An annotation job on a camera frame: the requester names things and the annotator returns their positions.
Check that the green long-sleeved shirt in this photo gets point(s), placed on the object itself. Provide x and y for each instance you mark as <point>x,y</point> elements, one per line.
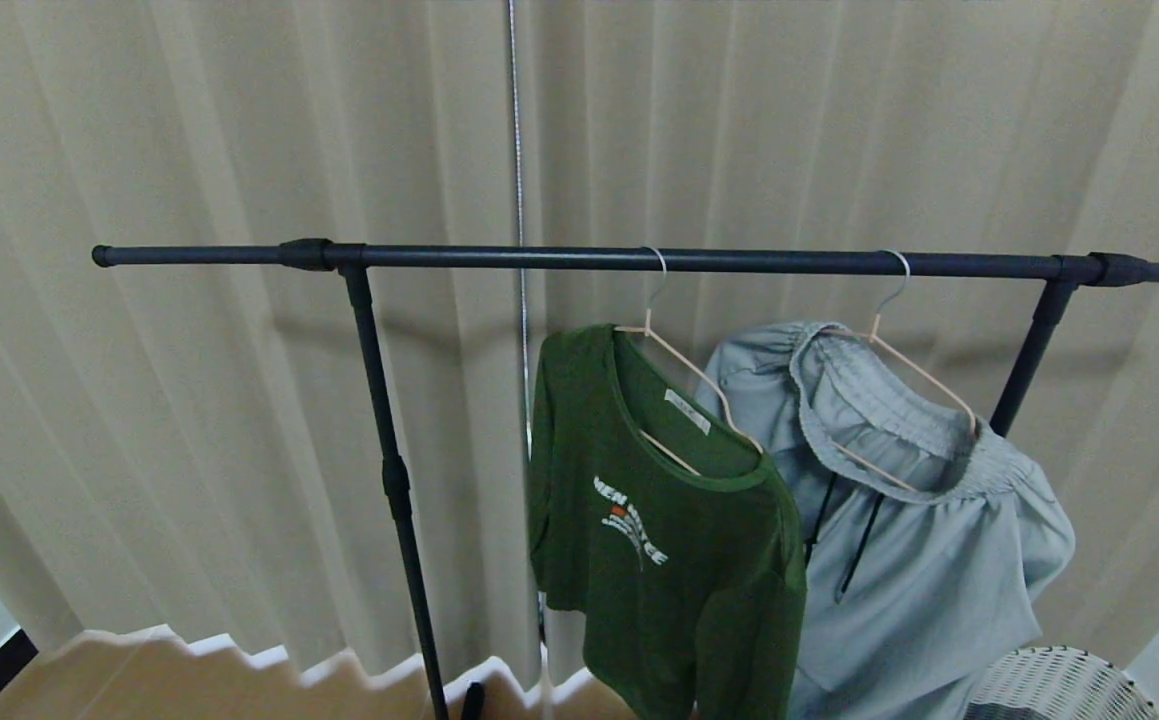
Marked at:
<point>679,600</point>

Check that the pink clothes hanger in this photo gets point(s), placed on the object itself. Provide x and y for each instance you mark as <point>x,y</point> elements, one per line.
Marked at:
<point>877,328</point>
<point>648,322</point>

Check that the pale grey shorts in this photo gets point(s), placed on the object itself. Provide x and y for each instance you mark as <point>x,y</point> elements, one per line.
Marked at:
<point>939,600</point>

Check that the black clothes rack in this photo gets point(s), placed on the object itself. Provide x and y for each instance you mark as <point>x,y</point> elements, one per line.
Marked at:
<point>539,258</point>

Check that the white laundry basket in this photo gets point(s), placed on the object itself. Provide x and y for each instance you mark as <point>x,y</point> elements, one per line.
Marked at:
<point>1059,685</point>

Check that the beige curtain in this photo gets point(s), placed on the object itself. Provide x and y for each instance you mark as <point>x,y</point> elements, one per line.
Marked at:
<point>189,400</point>

